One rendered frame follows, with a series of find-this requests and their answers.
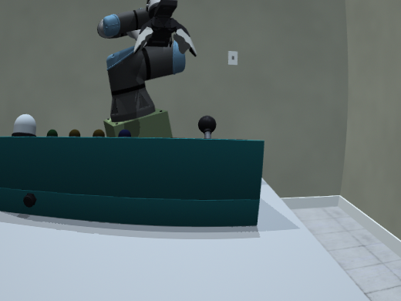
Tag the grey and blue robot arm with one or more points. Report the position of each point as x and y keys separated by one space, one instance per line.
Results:
x=127 y=71

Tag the dark teal control console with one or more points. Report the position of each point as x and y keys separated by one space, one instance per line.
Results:
x=193 y=182

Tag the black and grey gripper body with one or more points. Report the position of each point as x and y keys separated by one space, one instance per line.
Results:
x=161 y=36

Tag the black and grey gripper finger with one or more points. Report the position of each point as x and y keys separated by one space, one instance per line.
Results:
x=145 y=33
x=183 y=40

